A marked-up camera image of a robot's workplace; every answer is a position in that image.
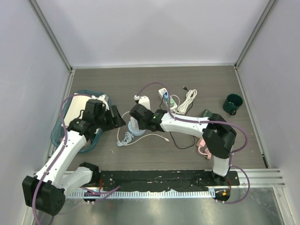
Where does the thin white usb cable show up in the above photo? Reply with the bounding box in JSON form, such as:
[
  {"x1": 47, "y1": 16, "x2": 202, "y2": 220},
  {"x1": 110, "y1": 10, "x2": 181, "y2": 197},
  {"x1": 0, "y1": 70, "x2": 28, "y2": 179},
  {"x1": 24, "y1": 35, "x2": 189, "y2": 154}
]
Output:
[{"x1": 116, "y1": 111, "x2": 170, "y2": 147}]

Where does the dark green mug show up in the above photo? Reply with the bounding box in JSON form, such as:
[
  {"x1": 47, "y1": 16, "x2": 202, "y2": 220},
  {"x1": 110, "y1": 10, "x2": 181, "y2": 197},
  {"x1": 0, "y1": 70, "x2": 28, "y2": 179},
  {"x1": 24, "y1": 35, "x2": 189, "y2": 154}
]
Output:
[{"x1": 223, "y1": 94, "x2": 243, "y2": 116}]

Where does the thin black cable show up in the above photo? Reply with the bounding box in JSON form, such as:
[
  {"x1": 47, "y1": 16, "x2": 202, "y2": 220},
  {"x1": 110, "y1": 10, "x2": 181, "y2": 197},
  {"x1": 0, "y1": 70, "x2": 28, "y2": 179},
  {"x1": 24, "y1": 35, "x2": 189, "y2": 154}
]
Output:
[{"x1": 159, "y1": 86, "x2": 196, "y2": 150}]

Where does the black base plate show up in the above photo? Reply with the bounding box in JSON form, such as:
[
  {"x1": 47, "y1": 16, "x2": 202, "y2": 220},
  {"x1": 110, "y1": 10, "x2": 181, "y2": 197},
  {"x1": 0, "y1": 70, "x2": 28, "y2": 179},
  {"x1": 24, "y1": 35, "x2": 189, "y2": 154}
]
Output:
[{"x1": 83, "y1": 170, "x2": 240, "y2": 192}]

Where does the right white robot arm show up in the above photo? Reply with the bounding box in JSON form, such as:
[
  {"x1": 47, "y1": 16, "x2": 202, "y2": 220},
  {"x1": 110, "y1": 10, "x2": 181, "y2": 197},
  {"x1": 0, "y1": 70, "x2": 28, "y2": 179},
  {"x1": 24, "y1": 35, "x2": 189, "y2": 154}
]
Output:
[{"x1": 129, "y1": 104, "x2": 236, "y2": 185}]

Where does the white coiled cable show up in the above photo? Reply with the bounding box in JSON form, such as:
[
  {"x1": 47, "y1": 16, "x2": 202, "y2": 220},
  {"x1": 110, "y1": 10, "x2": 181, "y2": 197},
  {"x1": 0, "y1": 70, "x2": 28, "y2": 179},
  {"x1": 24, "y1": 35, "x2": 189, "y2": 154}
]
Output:
[{"x1": 177, "y1": 89, "x2": 198, "y2": 115}]

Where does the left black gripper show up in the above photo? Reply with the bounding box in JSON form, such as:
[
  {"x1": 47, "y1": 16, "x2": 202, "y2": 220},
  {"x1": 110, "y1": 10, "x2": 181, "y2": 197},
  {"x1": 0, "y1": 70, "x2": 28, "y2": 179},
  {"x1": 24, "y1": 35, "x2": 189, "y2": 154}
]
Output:
[{"x1": 95, "y1": 105, "x2": 126, "y2": 132}]

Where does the blue plug adapter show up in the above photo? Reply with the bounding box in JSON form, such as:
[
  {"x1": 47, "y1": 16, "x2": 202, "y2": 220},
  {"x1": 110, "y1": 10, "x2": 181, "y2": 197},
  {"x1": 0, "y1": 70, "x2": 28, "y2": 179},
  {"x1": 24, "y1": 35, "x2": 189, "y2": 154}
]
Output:
[{"x1": 163, "y1": 92, "x2": 169, "y2": 101}]

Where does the dark green cube socket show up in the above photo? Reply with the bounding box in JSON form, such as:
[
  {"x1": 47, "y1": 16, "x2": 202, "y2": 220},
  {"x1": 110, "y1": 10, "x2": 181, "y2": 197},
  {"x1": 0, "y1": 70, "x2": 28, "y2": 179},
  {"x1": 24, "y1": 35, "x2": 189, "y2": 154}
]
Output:
[{"x1": 200, "y1": 109, "x2": 212, "y2": 118}]

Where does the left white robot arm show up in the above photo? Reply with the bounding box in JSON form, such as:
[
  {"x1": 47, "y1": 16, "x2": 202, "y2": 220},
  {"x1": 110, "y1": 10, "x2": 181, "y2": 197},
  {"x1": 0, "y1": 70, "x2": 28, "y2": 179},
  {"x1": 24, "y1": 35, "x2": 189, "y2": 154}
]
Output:
[{"x1": 22, "y1": 99, "x2": 126, "y2": 216}]

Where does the white square plug adapter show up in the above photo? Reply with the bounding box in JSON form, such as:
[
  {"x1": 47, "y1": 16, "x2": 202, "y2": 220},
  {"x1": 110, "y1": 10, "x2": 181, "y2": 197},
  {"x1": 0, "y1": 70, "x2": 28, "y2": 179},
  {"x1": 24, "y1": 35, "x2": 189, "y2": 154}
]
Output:
[{"x1": 130, "y1": 117, "x2": 138, "y2": 130}]

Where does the green plug adapter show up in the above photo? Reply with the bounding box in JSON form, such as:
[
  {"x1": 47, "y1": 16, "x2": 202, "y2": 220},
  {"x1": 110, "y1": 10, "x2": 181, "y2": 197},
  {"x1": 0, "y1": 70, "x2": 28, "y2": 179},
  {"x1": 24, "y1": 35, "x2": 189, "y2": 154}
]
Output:
[{"x1": 169, "y1": 98, "x2": 175, "y2": 108}]

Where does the teal plastic bin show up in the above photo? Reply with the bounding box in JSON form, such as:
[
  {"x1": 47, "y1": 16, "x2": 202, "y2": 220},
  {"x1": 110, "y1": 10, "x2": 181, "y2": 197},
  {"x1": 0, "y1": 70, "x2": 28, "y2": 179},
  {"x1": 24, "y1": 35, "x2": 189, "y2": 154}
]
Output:
[{"x1": 51, "y1": 90, "x2": 113, "y2": 154}]

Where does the white power strip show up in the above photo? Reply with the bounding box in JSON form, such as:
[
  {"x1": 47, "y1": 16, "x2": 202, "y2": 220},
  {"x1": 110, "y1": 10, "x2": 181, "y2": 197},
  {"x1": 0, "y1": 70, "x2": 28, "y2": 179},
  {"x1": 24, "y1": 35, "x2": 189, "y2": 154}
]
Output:
[{"x1": 158, "y1": 88, "x2": 178, "y2": 113}]

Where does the round blue power socket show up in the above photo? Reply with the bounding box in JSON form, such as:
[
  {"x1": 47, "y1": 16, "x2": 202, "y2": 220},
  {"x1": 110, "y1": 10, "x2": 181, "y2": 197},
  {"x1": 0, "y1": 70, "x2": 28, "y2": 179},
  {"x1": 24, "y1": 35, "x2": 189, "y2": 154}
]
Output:
[{"x1": 116, "y1": 123, "x2": 146, "y2": 147}]

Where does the pink power strip with cable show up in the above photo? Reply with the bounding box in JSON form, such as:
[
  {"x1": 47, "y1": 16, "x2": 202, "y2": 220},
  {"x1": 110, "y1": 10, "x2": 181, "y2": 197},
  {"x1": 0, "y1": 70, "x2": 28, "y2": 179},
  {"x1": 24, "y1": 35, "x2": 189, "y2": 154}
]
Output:
[{"x1": 196, "y1": 138, "x2": 212, "y2": 160}]

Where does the white paper pad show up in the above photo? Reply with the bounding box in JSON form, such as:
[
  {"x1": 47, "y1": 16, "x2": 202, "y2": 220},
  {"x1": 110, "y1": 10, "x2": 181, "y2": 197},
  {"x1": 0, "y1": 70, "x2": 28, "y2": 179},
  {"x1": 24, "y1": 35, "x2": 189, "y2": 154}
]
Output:
[{"x1": 63, "y1": 93, "x2": 92, "y2": 127}]

